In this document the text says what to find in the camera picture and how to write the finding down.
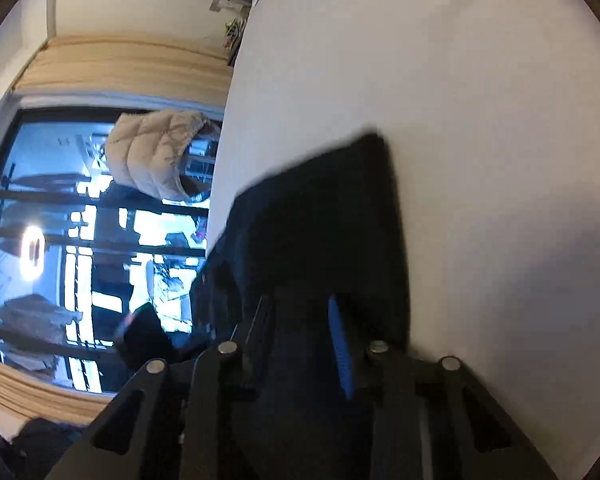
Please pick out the glass balcony door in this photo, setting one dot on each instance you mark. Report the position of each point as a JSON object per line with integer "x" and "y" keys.
{"x": 45, "y": 160}

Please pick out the bed with grey headboard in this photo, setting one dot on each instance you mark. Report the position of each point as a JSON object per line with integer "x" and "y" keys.
{"x": 430, "y": 85}

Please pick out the dark cloth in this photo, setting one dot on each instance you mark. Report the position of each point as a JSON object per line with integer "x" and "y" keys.
{"x": 45, "y": 447}

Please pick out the beige puffer jacket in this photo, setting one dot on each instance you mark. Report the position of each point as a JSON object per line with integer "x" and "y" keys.
{"x": 150, "y": 155}

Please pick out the wall switch plate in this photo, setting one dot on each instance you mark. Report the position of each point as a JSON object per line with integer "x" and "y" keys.
{"x": 225, "y": 4}

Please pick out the black pants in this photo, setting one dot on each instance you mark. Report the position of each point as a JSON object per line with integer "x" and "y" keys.
{"x": 320, "y": 220}

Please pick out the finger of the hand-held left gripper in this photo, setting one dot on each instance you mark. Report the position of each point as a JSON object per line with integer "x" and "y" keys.
{"x": 145, "y": 335}

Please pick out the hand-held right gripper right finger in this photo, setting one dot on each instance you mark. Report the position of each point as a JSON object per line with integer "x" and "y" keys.
{"x": 342, "y": 360}

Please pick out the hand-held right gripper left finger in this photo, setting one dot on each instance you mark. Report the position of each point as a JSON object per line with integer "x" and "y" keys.
{"x": 210, "y": 410}

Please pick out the beige curtain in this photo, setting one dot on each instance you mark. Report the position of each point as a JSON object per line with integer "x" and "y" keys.
{"x": 130, "y": 70}

